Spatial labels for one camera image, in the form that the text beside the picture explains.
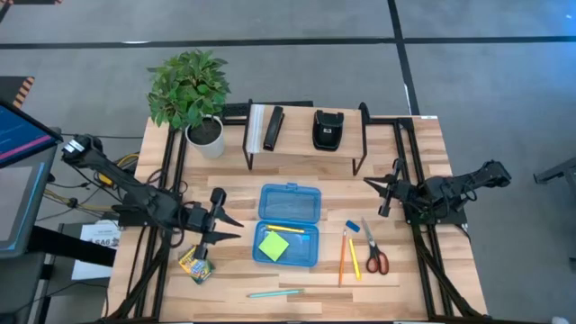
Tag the black pouch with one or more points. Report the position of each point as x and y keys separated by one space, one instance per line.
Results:
x=328 y=130

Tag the black and red scissors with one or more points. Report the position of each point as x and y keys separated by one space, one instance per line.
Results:
x=377 y=263

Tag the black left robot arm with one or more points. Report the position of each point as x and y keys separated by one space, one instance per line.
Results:
x=135 y=193

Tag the black stapler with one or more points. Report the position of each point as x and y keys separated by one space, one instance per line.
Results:
x=273 y=128

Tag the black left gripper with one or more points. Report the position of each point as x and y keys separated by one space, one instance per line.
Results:
x=200 y=218

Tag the black metal table frame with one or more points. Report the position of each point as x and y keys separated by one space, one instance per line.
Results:
x=425 y=270

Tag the orange pencil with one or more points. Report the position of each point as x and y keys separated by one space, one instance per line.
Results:
x=342 y=258

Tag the white plant pot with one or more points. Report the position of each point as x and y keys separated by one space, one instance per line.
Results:
x=204 y=137

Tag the grey monitor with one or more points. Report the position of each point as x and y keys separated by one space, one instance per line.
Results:
x=18 y=207

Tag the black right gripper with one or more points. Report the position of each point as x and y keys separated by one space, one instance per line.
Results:
x=399 y=191

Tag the green leafy plant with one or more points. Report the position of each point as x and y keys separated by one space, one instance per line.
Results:
x=189 y=87

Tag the yellow crayon box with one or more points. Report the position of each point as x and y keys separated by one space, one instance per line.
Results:
x=198 y=267

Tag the green sticky note pad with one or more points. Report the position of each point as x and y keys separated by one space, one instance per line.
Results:
x=273 y=246

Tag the hazard-striped floor mat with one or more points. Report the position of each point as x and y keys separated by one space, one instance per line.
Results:
x=20 y=90

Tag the yellow pencil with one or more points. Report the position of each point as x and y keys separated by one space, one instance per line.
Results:
x=285 y=228
x=354 y=258

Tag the white paper stack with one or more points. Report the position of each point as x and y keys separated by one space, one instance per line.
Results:
x=256 y=128

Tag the wooden shelf with black legs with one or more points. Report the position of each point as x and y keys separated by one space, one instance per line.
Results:
x=299 y=132

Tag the blue plastic pencil case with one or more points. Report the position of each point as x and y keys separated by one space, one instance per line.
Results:
x=290 y=204

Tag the blue eraser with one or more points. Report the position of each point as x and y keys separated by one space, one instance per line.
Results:
x=352 y=226

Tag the person's foot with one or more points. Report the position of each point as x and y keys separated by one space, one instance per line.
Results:
x=560 y=320

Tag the teal pencil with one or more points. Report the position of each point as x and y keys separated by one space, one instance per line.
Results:
x=274 y=293

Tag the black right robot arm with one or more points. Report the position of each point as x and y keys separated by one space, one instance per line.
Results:
x=450 y=191

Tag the white printed paper sheet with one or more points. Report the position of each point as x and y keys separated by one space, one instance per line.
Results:
x=96 y=238

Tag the blue-lit monitor screen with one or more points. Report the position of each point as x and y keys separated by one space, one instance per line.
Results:
x=22 y=135

